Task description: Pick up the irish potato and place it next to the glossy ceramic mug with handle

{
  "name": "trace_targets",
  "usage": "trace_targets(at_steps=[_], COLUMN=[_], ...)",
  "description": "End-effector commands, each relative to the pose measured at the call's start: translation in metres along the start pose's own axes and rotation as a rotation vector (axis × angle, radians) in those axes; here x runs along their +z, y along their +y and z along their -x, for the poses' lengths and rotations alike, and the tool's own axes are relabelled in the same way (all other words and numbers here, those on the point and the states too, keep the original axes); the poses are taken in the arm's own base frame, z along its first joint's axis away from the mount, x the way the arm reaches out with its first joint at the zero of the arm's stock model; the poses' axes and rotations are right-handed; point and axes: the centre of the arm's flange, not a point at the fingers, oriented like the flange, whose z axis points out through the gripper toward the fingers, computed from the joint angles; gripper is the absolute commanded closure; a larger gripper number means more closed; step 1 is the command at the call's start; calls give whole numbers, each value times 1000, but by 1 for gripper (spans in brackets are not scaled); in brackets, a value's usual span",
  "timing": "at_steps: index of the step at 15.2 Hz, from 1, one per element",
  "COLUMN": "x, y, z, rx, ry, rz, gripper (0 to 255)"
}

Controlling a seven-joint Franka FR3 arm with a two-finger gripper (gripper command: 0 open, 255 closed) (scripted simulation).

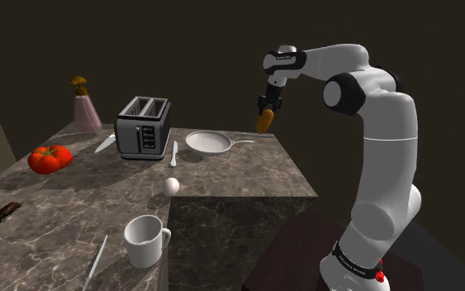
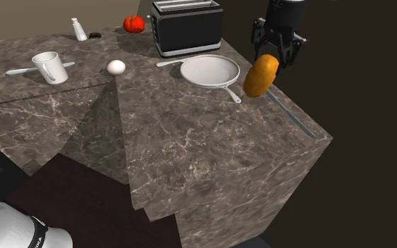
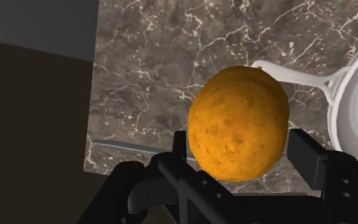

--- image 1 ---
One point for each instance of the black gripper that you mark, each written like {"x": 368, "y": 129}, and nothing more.
{"x": 272, "y": 96}

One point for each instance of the orange oblong vegetable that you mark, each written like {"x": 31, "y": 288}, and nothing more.
{"x": 264, "y": 121}

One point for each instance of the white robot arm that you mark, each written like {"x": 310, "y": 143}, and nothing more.
{"x": 389, "y": 161}

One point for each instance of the white frying pan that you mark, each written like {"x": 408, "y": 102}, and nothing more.
{"x": 208, "y": 142}

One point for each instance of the white butter knife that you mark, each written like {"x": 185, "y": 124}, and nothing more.
{"x": 173, "y": 155}

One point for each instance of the white egg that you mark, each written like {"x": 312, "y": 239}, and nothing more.
{"x": 171, "y": 186}

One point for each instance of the black and silver toaster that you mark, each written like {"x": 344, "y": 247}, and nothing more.
{"x": 135, "y": 135}

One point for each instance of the dark red robot stand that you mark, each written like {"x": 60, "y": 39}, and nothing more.
{"x": 296, "y": 254}

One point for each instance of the white blade kitchen knife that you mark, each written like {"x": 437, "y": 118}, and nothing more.
{"x": 104, "y": 144}

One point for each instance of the pink soap dispenser brown pump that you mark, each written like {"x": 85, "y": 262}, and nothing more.
{"x": 85, "y": 115}

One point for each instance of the white mug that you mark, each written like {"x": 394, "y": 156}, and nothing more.
{"x": 143, "y": 250}

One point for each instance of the red tomato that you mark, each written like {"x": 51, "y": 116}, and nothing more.
{"x": 49, "y": 160}

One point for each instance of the slim silver knife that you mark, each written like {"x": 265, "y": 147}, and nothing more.
{"x": 94, "y": 264}

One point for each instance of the dark brown oblong thing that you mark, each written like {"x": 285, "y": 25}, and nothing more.
{"x": 6, "y": 212}

